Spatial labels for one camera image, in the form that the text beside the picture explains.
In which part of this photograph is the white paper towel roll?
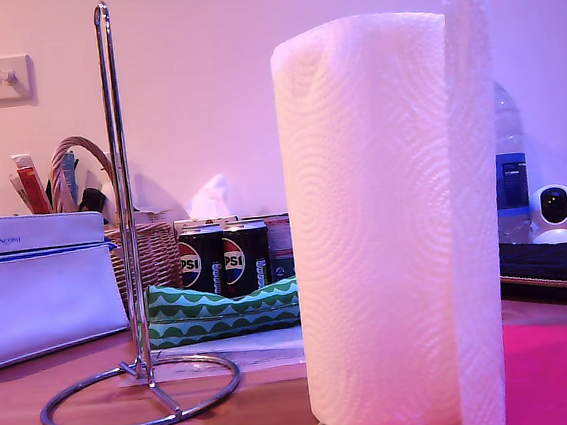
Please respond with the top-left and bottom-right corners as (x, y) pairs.
(262, 0), (530, 425)

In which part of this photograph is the metallic paper towel stand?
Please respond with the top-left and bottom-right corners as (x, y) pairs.
(1, 0), (247, 425)

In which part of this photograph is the black Pepsi can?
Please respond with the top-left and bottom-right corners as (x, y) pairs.
(175, 222), (231, 304)
(219, 218), (275, 299)

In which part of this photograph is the tissue box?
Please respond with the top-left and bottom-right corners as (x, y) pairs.
(168, 171), (242, 234)

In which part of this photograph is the green wave pattern pouch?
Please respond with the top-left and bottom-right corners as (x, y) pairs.
(142, 269), (304, 351)

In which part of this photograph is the white cardboard box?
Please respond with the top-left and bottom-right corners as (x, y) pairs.
(131, 206), (178, 228)

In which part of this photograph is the clear printed plastic bag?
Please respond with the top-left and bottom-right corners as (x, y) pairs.
(116, 343), (308, 389)

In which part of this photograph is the blue flat packet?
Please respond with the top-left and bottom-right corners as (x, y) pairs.
(59, 150), (84, 212)

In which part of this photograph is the large clear water bottle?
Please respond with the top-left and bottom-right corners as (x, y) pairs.
(484, 77), (537, 248)

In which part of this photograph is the white Lancome box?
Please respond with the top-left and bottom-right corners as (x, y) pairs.
(0, 205), (108, 256)

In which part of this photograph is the red and white tube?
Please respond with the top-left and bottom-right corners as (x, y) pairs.
(10, 150), (55, 218)

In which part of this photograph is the white zip pouch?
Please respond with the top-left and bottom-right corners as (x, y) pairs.
(0, 239), (134, 374)

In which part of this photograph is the black quilted case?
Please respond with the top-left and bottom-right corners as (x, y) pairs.
(496, 236), (567, 314)

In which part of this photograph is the pink plastic bag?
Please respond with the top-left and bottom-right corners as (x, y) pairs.
(288, 319), (567, 425)

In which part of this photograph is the wicker basket with handle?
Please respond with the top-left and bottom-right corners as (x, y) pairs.
(46, 126), (187, 315)

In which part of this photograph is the small white round camera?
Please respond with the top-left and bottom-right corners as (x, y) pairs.
(526, 182), (567, 249)

